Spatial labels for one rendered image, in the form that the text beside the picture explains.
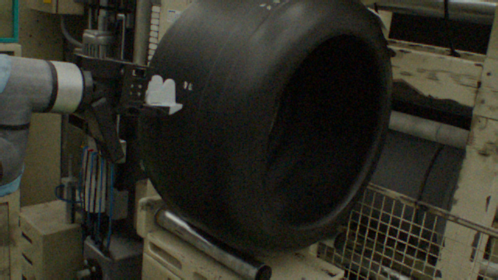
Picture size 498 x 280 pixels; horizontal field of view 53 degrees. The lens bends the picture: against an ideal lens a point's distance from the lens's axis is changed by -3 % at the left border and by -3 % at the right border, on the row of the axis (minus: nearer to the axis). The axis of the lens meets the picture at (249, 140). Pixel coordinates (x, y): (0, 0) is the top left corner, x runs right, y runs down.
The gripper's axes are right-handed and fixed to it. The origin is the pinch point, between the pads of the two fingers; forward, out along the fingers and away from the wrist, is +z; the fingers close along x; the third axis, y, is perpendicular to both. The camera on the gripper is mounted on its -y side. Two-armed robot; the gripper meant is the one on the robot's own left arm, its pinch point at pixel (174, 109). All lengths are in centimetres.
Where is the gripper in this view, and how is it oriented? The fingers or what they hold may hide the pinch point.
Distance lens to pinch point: 91.1
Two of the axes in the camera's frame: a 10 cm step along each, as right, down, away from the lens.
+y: 2.0, -9.7, -1.7
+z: 6.7, 0.1, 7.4
